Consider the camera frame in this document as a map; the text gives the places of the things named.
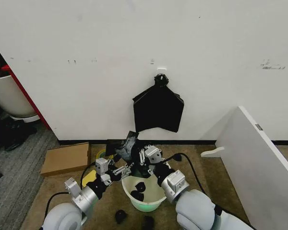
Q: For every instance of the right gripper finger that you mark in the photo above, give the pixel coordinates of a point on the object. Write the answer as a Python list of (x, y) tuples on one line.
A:
[(142, 152), (142, 164)]

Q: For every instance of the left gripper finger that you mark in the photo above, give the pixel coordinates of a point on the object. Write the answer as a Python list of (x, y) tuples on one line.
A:
[(126, 175), (122, 169)]

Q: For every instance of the black plastic garbage bag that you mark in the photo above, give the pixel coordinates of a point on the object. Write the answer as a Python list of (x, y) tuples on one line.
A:
[(127, 148)]

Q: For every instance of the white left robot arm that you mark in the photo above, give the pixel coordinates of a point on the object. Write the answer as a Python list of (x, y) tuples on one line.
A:
[(62, 215)]

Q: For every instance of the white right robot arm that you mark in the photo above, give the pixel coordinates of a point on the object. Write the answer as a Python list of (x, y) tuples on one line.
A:
[(194, 210)]

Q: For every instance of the white plastic trash bin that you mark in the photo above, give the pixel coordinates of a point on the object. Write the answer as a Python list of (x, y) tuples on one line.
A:
[(146, 203)]

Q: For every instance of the black hanging bag bundle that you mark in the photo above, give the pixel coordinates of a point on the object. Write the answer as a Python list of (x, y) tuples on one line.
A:
[(158, 110)]

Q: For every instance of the flat yellow pad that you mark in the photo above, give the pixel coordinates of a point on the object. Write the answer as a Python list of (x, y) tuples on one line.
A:
[(90, 178)]

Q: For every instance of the crumpled black scrap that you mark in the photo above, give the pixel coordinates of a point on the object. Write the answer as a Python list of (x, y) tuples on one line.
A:
[(148, 221), (120, 216), (140, 186), (137, 195)]

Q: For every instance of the yellow tape roll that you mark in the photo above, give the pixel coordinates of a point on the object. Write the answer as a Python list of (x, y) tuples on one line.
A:
[(99, 153)]

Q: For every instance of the flat brown cardboard box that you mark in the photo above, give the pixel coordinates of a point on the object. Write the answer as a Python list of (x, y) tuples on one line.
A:
[(64, 159)]

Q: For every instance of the white robot torso shell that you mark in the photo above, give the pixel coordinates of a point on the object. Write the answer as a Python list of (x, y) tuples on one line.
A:
[(232, 221)]

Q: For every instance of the large white board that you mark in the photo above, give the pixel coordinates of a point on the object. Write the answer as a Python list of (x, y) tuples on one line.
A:
[(254, 163)]

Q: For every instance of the black clutter pile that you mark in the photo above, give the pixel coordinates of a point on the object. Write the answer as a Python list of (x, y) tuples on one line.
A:
[(12, 134)]

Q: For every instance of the large white round tub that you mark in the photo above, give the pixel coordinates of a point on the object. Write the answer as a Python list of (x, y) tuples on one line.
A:
[(9, 95)]

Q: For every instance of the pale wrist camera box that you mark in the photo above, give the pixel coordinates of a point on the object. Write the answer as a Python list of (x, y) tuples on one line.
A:
[(154, 155), (102, 166)]

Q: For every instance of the white curved bracket piece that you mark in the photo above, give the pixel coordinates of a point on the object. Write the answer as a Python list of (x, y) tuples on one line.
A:
[(212, 151)]

